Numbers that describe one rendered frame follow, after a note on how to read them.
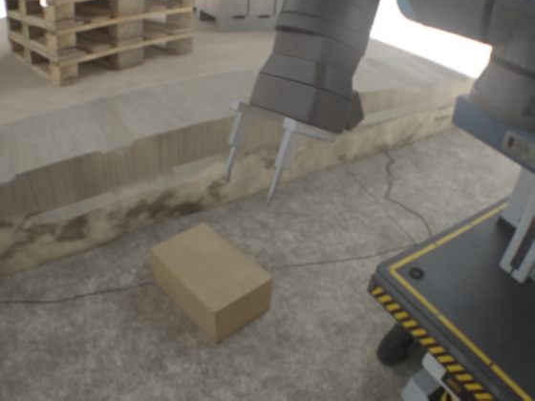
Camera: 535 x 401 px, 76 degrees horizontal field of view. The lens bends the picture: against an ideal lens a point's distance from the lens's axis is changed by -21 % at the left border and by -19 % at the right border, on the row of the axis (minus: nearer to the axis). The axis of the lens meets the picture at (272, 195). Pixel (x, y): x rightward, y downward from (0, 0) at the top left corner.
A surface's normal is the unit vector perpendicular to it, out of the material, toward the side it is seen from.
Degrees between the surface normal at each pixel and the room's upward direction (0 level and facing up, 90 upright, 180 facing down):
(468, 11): 105
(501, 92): 70
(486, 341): 0
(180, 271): 0
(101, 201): 34
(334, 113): 83
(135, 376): 0
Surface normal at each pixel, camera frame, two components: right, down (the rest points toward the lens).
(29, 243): 0.47, 0.50
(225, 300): 0.07, -0.83
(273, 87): -0.70, -0.07
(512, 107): -0.55, 0.10
